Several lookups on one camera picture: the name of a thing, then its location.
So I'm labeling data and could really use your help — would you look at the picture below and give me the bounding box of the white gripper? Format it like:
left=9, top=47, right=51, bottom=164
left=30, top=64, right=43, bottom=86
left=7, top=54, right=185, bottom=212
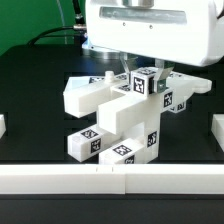
left=85, top=0, right=224, bottom=93

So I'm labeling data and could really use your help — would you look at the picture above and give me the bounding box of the marker cube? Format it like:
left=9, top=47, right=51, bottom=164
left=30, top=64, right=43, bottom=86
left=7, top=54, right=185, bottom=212
left=170, top=102, right=186, bottom=114
left=131, top=67, right=155, bottom=97

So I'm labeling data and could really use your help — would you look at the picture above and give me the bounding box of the white chair back frame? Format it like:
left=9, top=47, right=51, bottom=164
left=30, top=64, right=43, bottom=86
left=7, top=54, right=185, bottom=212
left=63, top=71, right=212, bottom=134

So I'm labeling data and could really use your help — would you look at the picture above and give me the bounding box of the white chair seat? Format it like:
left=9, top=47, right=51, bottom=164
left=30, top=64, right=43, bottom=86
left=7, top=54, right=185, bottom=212
left=119, top=88, right=174, bottom=164

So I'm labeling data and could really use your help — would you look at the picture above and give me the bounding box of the white part at right edge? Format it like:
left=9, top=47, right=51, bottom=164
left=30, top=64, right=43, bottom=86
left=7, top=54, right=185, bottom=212
left=211, top=114, right=224, bottom=152

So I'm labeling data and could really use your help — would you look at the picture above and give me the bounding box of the white part at edge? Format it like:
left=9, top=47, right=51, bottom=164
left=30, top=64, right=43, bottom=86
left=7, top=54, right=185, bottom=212
left=211, top=114, right=224, bottom=152
left=0, top=114, right=6, bottom=139

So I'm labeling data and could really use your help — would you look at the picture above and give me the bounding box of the white front fence bar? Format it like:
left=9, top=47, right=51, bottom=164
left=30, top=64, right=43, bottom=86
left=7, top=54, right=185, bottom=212
left=0, top=164, right=224, bottom=194

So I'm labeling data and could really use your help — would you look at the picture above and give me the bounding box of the white part at left edge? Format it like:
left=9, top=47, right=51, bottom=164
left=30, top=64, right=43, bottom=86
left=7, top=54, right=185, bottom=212
left=0, top=114, right=6, bottom=139

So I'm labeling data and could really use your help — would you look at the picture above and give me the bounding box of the white marker base plate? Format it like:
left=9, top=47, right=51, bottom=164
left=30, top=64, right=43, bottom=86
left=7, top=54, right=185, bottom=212
left=63, top=76, right=106, bottom=96

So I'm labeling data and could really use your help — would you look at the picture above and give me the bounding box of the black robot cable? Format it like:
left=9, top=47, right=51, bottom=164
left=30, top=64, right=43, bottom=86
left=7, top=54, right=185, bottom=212
left=26, top=0, right=88, bottom=46

